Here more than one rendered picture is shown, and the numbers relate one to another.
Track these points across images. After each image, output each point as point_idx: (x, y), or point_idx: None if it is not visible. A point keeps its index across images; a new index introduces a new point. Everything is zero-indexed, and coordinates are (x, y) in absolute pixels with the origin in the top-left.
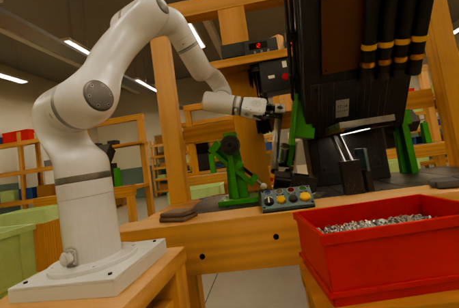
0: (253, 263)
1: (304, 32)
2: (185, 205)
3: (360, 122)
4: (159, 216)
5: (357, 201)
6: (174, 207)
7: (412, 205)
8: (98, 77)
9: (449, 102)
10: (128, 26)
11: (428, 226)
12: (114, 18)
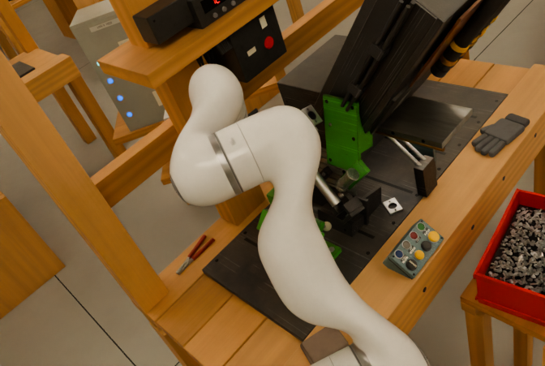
0: (412, 324)
1: (421, 57)
2: (190, 301)
3: (454, 132)
4: (223, 353)
5: (463, 211)
6: (188, 319)
7: (516, 201)
8: (410, 340)
9: None
10: (311, 211)
11: None
12: (214, 185)
